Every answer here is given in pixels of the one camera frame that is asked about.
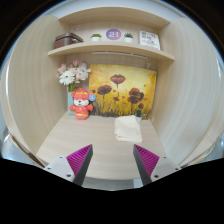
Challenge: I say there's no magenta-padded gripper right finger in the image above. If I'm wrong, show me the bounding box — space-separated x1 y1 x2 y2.
132 143 182 187

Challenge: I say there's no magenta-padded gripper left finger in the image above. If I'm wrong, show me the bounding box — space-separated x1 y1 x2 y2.
43 143 94 187

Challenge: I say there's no cream white towel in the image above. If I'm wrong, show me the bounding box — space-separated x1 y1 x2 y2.
113 114 144 144

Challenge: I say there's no small plant in white pot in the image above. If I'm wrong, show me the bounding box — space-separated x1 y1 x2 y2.
134 107 144 119

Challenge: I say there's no light blue vase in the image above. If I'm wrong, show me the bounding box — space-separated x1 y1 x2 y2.
67 90 76 117

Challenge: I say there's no red plush mouse toy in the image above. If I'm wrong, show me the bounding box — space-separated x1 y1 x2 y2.
68 87 97 121

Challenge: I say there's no yellow poppy flower painting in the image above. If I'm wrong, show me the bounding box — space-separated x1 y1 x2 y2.
87 63 158 119

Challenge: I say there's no pink and white flower bouquet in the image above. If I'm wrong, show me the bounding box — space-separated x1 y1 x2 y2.
55 59 92 93

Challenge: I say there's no wooden shelf with items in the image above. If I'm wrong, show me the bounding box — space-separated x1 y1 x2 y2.
47 6 176 63

